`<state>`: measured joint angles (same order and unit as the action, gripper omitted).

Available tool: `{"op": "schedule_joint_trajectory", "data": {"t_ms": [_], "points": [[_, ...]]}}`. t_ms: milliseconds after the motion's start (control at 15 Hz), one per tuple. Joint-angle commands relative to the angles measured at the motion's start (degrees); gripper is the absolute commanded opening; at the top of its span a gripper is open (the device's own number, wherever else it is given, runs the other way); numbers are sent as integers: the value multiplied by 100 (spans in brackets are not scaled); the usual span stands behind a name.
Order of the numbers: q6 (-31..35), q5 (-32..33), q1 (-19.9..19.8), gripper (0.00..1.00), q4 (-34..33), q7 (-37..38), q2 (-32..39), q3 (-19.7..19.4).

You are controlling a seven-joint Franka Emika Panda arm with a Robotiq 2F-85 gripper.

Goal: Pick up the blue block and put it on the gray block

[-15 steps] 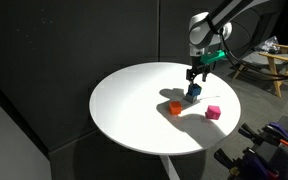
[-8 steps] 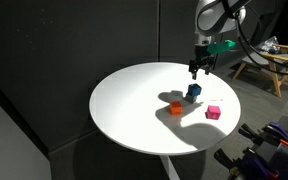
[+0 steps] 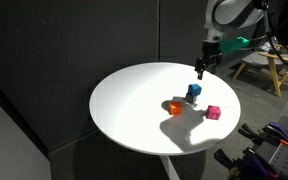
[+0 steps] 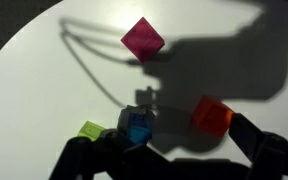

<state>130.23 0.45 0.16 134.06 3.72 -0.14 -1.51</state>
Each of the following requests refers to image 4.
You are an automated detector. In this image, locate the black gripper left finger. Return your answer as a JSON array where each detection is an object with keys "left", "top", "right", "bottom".
[{"left": 48, "top": 128, "right": 172, "bottom": 180}]

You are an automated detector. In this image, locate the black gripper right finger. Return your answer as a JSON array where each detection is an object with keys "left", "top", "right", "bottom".
[{"left": 228, "top": 113, "right": 288, "bottom": 180}]

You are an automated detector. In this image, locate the blue block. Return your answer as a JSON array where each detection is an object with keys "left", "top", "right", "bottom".
[{"left": 127, "top": 112, "right": 154, "bottom": 146}]

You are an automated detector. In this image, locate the yellow-green block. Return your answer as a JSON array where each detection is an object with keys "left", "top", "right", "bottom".
[{"left": 76, "top": 120, "right": 107, "bottom": 140}]

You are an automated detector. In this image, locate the gray block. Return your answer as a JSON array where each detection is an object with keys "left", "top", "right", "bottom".
[{"left": 116, "top": 104, "right": 157, "bottom": 136}]

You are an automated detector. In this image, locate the orange block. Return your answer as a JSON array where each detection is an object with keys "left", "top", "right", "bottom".
[{"left": 190, "top": 95, "right": 235, "bottom": 139}]

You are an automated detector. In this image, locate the magenta block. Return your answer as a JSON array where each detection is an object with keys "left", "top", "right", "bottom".
[{"left": 120, "top": 16, "right": 166, "bottom": 64}]

